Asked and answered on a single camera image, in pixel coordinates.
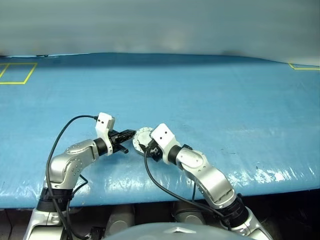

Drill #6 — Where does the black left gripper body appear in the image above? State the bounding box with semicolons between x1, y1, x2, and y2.
108;129;130;154

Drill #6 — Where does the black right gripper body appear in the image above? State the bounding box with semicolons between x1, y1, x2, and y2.
144;139;164;164

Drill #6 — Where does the blue plastic table cover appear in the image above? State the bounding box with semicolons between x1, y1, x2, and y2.
0;51;320;210

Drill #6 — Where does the grey rounded shape under table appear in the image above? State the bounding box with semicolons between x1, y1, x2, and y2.
106;204;136;229
173;201;206;225

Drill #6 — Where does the grey robot torso with logo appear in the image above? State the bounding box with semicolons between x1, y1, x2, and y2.
102;223;219;240

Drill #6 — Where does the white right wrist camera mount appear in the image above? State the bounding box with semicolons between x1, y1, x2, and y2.
149;122;182;163

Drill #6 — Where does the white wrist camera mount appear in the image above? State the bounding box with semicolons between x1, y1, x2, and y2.
95;112;117;157
149;122;182;163

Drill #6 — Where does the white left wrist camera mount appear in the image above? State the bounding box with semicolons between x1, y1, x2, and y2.
95;112;117;157

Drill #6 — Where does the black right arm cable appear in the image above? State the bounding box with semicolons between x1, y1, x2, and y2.
144;152;233;232

